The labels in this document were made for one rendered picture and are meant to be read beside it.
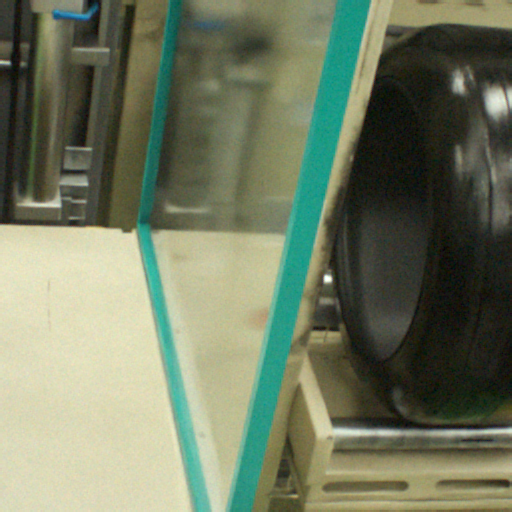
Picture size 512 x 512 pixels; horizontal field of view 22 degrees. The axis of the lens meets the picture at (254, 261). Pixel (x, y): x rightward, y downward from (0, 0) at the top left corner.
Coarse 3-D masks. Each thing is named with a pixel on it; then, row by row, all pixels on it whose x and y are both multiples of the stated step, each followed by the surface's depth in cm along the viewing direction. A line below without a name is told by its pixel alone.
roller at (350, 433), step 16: (336, 432) 184; (352, 432) 185; (368, 432) 185; (384, 432) 186; (400, 432) 187; (416, 432) 187; (432, 432) 188; (448, 432) 188; (464, 432) 189; (480, 432) 190; (496, 432) 190; (336, 448) 186; (352, 448) 186; (368, 448) 187; (384, 448) 187; (400, 448) 188
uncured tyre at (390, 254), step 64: (384, 64) 184; (448, 64) 168; (384, 128) 206; (448, 128) 163; (384, 192) 211; (448, 192) 161; (384, 256) 211; (448, 256) 161; (384, 320) 207; (448, 320) 163; (384, 384) 180; (448, 384) 168
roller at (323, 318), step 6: (324, 300) 209; (330, 300) 209; (318, 306) 207; (324, 306) 208; (330, 306) 208; (318, 312) 207; (324, 312) 208; (330, 312) 208; (318, 318) 207; (324, 318) 208; (330, 318) 208; (336, 318) 208; (318, 324) 208; (324, 324) 209; (330, 324) 209; (336, 324) 209
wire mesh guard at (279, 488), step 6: (330, 270) 230; (312, 336) 238; (318, 336) 238; (324, 336) 239; (330, 336) 239; (282, 468) 257; (288, 468) 257; (276, 480) 258; (282, 480) 259; (288, 480) 259; (276, 486) 259; (282, 486) 259; (288, 486) 260; (294, 486) 260; (276, 492) 259; (282, 492) 259; (288, 492) 260; (294, 492) 260
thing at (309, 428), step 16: (304, 368) 189; (304, 384) 187; (304, 400) 184; (320, 400) 184; (304, 416) 184; (320, 416) 181; (288, 432) 191; (304, 432) 184; (320, 432) 179; (304, 448) 183; (320, 448) 179; (304, 464) 183; (320, 464) 181; (304, 480) 183; (320, 480) 183
